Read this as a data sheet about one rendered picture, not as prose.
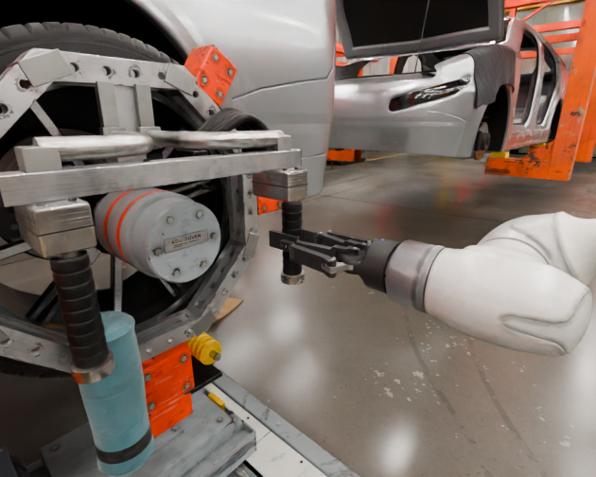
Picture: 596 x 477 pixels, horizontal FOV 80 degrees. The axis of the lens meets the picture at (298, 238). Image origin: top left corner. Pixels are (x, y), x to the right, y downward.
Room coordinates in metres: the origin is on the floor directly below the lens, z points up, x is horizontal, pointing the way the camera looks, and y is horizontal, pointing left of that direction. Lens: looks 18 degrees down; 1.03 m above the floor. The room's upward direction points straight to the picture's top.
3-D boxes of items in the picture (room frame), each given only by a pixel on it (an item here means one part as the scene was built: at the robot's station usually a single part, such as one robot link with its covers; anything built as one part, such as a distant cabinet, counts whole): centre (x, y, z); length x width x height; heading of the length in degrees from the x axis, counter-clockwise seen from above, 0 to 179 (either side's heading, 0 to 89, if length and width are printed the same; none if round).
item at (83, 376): (0.35, 0.24, 0.83); 0.04 x 0.04 x 0.16
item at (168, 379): (0.66, 0.33, 0.48); 0.16 x 0.12 x 0.17; 48
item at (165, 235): (0.58, 0.25, 0.85); 0.21 x 0.14 x 0.14; 48
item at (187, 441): (0.75, 0.42, 0.32); 0.40 x 0.30 x 0.28; 138
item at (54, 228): (0.37, 0.26, 0.93); 0.09 x 0.05 x 0.05; 48
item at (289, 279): (0.60, 0.01, 0.83); 0.04 x 0.04 x 0.16
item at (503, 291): (0.38, -0.25, 0.83); 0.16 x 0.13 x 0.11; 48
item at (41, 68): (0.63, 0.30, 0.85); 0.54 x 0.07 x 0.54; 138
